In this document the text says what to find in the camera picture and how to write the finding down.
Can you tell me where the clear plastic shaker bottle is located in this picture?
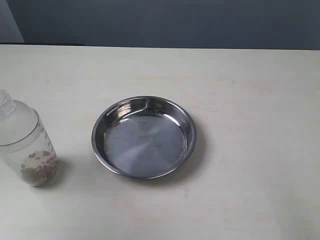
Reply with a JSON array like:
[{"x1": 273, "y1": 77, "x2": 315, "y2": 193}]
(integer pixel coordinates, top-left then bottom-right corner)
[{"x1": 0, "y1": 89, "x2": 58, "y2": 187}]

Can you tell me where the round stainless steel plate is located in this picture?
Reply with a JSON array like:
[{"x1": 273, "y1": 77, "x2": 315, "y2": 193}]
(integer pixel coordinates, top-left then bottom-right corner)
[{"x1": 91, "y1": 96, "x2": 197, "y2": 180}]

